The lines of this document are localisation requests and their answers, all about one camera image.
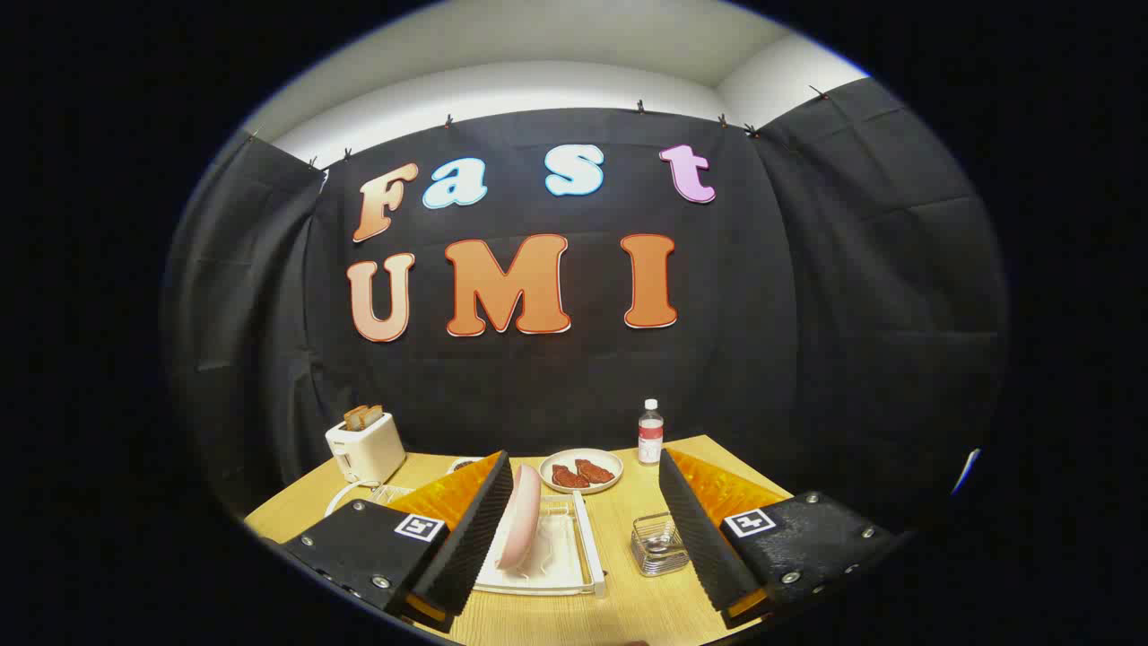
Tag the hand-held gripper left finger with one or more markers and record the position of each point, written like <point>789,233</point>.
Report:
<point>475,538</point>

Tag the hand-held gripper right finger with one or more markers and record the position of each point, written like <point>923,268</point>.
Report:
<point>695,529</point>

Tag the pink plate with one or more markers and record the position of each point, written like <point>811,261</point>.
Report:
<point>520,520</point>

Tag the white dish rack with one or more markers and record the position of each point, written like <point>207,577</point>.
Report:
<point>560,561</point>

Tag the small white dish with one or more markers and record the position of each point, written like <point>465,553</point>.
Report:
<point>462,465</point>

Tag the beige plate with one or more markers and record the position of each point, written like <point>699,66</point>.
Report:
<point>556,459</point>

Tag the clear plastic bottle red label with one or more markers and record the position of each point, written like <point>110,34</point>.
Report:
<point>650,435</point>

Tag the red meat piece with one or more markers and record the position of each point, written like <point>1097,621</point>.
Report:
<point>569,477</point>
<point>595,471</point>

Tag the cream toaster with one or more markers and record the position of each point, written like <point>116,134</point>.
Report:
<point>363,453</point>

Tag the toast slice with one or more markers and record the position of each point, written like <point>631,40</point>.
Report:
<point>353,418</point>
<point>373,414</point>

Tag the black backdrop cloth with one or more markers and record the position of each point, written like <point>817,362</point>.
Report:
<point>538,386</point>

